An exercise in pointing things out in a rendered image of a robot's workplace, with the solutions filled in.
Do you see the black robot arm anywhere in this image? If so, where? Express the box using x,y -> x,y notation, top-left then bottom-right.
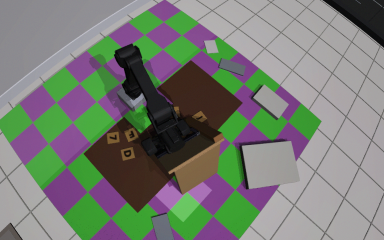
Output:
114,43 -> 186,154

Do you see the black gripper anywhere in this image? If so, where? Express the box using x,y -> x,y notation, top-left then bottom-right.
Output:
141,119 -> 191,156

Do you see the white flat rectangular card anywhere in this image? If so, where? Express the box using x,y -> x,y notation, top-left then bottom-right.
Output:
204,40 -> 219,54

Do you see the brown a-frame board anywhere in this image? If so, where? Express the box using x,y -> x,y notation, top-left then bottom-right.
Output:
154,117 -> 225,195

